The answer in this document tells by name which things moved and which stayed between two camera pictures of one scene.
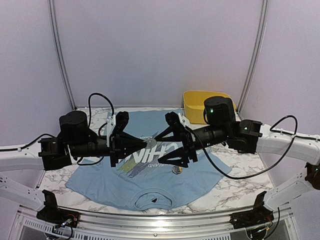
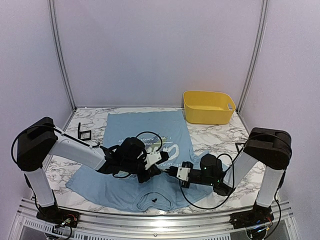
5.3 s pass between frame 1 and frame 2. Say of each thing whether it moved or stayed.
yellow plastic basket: stayed
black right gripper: moved
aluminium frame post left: stayed
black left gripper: moved
